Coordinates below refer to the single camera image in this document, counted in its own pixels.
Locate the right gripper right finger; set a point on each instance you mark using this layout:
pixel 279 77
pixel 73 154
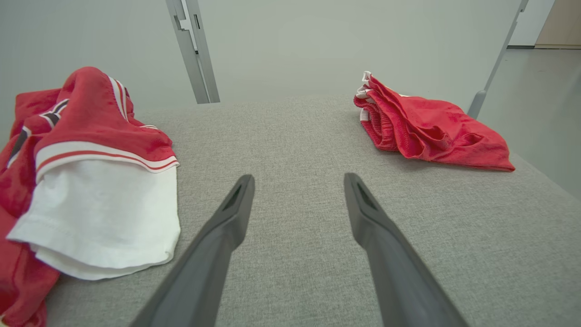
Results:
pixel 395 268

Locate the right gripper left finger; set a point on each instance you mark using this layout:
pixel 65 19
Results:
pixel 209 263

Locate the red shorts with white trim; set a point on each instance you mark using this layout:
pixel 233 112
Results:
pixel 431 127

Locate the red jersey with white sleeve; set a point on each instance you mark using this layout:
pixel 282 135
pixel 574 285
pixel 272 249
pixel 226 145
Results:
pixel 91 136

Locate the grey fabric sofa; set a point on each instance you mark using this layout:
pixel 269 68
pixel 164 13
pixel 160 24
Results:
pixel 295 150

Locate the grey leg with black caster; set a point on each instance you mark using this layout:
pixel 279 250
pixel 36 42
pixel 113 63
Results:
pixel 492 72

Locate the grey partition post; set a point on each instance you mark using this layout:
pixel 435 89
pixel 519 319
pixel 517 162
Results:
pixel 195 50

